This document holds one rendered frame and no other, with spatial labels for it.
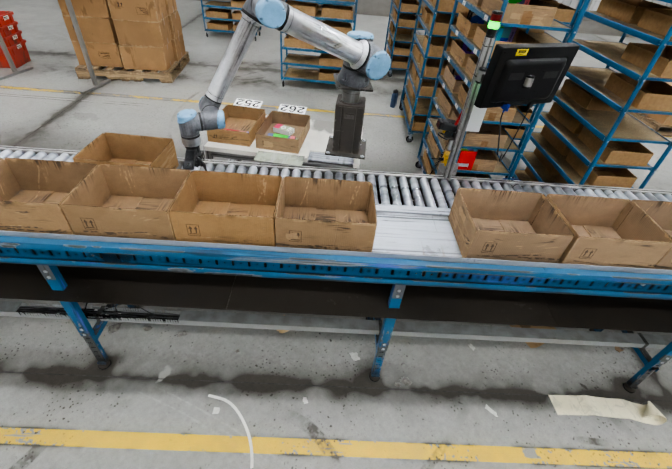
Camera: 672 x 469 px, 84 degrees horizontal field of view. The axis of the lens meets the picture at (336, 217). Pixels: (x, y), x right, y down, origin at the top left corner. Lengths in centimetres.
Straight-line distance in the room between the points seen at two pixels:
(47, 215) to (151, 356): 100
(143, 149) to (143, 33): 357
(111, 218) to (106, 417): 106
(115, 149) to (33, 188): 54
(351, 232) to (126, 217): 85
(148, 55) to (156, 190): 418
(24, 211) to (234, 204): 77
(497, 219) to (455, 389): 97
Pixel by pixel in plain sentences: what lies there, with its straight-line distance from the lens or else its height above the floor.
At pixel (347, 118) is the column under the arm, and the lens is 235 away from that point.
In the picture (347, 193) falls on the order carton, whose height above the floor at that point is 98.
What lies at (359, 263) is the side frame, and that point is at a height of 90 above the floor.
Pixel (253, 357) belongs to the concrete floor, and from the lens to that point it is 227.
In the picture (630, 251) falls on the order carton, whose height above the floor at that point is 99.
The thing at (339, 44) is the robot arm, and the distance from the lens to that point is 198.
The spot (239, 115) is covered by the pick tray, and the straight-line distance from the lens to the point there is 287.
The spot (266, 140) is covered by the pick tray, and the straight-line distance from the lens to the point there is 244.
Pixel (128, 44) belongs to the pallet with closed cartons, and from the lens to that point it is 598.
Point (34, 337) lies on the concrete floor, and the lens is 275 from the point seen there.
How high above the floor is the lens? 195
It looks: 39 degrees down
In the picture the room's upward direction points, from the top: 5 degrees clockwise
